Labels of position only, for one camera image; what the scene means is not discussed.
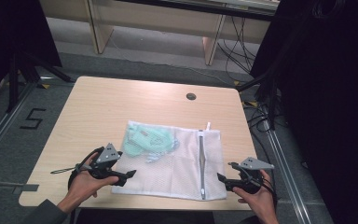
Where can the mint green garment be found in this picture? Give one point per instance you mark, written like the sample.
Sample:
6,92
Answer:
149,140

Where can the white mesh laundry bag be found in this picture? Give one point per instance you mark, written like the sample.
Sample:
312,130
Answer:
174,174

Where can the person's right hand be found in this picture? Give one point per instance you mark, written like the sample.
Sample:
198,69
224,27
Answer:
261,199

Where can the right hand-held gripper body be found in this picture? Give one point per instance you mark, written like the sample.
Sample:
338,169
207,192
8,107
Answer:
248,182

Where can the black metal stand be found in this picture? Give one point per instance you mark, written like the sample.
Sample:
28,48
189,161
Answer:
28,70
270,93

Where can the metal floor rail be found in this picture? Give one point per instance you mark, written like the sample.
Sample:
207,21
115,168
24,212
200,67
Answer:
287,174
3,124

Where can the black curtain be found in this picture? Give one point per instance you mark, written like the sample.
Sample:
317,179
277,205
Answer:
12,31
329,93

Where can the grey tape strip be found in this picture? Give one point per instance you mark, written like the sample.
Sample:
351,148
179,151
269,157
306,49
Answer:
26,188

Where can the person's left hand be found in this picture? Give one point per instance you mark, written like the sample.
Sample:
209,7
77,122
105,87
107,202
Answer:
82,183

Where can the light wooden desk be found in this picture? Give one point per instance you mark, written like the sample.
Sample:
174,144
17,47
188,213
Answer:
155,18

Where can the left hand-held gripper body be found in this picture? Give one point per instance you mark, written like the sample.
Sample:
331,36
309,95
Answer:
107,155

